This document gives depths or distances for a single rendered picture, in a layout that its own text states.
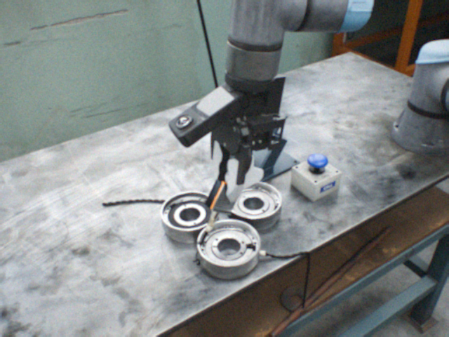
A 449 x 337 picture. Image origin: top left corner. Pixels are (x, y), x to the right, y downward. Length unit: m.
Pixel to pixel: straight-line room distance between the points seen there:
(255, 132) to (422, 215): 0.76
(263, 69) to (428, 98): 0.51
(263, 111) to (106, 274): 0.37
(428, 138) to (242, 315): 0.56
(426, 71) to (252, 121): 0.48
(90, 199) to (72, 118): 1.51
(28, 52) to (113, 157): 1.28
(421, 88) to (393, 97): 0.27
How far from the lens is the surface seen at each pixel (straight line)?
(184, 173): 0.93
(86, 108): 2.40
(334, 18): 0.61
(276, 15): 0.56
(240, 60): 0.58
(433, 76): 0.99
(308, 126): 1.10
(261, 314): 0.99
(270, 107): 0.64
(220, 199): 0.69
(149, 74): 2.45
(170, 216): 0.79
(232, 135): 0.62
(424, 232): 1.24
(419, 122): 1.04
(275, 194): 0.83
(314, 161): 0.85
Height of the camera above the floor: 1.36
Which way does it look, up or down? 37 degrees down
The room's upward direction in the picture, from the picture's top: 2 degrees counter-clockwise
